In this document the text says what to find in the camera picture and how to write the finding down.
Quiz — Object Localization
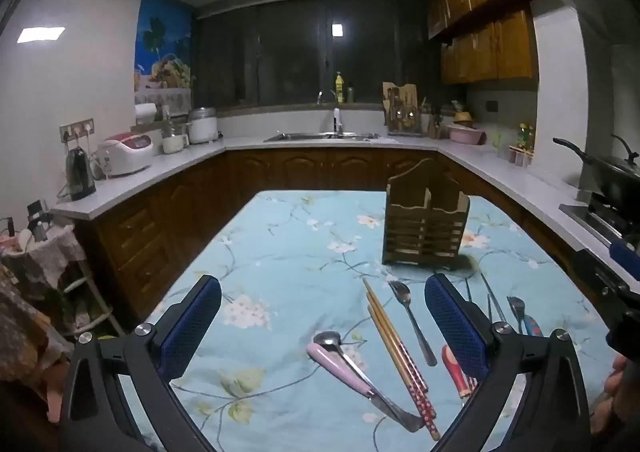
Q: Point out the metal fork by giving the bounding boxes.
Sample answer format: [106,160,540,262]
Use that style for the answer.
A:
[389,280,438,367]

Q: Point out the blue red handled fork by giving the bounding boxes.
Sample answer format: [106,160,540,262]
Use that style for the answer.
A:
[506,296,543,337]

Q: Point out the wooden lower cabinets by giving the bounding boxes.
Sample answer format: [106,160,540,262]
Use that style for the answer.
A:
[75,147,593,327]

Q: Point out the red dotted wooden chopstick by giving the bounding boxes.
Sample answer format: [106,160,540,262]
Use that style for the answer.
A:
[368,307,442,441]
[367,304,437,422]

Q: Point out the wooden utensil holder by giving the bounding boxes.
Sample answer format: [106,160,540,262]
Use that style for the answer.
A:
[382,158,471,273]

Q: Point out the dark window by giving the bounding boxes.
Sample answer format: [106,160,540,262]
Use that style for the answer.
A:
[192,0,437,108]

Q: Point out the blue floral tablecloth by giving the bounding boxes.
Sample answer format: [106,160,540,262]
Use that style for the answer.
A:
[140,189,618,452]

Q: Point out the wooden knife rack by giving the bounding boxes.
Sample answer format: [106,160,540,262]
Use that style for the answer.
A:
[382,82,421,137]

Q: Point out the dark thin chopsticks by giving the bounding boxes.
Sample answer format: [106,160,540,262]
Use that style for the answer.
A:
[465,272,507,323]

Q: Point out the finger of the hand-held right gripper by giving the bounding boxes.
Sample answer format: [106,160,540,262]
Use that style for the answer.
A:
[609,238,640,277]

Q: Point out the wall socket strip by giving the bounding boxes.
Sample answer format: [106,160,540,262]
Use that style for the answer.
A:
[59,118,95,143]

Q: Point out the cloth covered side rack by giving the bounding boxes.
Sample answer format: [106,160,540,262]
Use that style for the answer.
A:
[0,217,127,339]

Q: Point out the wooden cabinets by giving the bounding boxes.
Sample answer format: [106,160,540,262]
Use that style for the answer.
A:
[75,147,593,327]
[425,0,583,85]

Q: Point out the spice jars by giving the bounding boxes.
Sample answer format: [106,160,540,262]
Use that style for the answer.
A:
[507,122,536,168]

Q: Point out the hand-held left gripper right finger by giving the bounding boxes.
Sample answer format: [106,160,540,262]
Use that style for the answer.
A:
[424,273,593,452]

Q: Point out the white red rice cooker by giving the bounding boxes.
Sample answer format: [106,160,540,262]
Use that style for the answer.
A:
[96,132,154,178]

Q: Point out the person's right hand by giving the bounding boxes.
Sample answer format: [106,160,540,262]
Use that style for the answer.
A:
[591,354,640,435]

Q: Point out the white electric cooker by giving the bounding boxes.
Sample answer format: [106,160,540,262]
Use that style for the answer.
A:
[187,106,220,145]

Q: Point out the fruit wall poster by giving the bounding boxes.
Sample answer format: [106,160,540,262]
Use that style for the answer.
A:
[133,0,194,106]

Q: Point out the metal spoon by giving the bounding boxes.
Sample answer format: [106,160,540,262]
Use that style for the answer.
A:
[313,331,401,413]

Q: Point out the steel sink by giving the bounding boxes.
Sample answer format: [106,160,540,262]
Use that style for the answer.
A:
[263,132,382,143]

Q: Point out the black kettle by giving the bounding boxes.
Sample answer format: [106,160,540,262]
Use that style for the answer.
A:
[65,147,97,202]

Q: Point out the pink handled knife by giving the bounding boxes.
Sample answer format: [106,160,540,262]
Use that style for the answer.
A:
[306,342,426,434]

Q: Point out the countertop utensil crock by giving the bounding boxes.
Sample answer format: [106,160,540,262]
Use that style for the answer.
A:
[420,99,444,139]

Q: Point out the red handled utensil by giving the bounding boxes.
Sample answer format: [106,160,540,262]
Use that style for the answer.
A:
[441,344,478,400]

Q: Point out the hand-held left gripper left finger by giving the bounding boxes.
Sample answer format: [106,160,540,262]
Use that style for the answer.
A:
[60,274,223,452]

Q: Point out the pink basin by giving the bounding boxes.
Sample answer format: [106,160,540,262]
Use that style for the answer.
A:
[447,126,486,145]

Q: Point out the gas stove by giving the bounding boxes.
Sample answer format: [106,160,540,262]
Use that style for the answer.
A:
[558,192,640,253]

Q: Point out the black wok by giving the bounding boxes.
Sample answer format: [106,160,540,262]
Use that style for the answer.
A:
[552,134,640,209]

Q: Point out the wooden upper cabinets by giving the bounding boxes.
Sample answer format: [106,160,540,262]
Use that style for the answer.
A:
[425,0,583,85]

